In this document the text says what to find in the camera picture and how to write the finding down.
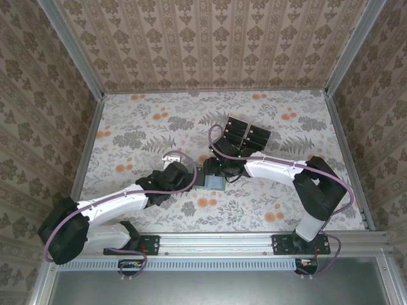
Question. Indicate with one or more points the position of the green card holder wallet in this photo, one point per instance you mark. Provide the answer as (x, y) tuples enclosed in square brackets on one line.
[(216, 183)]

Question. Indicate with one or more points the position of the black credit card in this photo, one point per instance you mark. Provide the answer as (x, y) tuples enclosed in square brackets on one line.
[(238, 138), (199, 178), (260, 130), (238, 122), (236, 129), (258, 138), (256, 145)]

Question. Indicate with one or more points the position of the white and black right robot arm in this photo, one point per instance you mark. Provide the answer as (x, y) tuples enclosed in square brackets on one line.
[(273, 170)]

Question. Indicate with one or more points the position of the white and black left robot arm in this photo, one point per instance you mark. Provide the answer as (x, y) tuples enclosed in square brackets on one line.
[(111, 203)]

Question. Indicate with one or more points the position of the floral patterned table cover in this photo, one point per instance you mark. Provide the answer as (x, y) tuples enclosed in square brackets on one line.
[(222, 219)]

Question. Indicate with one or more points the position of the grey sheet metal panel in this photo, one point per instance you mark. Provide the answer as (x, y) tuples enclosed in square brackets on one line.
[(216, 289)]

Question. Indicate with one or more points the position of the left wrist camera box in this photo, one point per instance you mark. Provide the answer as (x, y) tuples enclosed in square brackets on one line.
[(176, 171)]

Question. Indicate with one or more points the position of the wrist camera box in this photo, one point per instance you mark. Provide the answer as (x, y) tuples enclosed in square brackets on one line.
[(224, 146), (176, 171)]

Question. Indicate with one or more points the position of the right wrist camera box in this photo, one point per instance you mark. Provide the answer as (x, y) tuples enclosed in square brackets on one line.
[(224, 146)]

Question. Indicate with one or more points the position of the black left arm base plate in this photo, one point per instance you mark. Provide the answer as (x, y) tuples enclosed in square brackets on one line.
[(152, 243)]

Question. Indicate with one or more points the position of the aluminium side frame rail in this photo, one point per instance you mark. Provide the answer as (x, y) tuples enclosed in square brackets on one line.
[(83, 159), (342, 143)]

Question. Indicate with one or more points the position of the aluminium mounting rail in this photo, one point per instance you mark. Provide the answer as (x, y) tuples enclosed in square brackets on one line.
[(216, 244)]

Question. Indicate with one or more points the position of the aluminium thin frame rail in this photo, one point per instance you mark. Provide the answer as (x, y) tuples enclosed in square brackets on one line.
[(216, 91)]

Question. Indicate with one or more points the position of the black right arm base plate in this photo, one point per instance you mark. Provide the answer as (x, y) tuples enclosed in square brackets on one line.
[(281, 246)]

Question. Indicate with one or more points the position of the aluminium frame bar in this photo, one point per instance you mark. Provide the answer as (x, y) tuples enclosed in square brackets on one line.
[(386, 286), (43, 286)]

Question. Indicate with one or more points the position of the aluminium frame post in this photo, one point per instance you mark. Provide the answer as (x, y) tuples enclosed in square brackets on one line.
[(72, 47), (353, 47)]

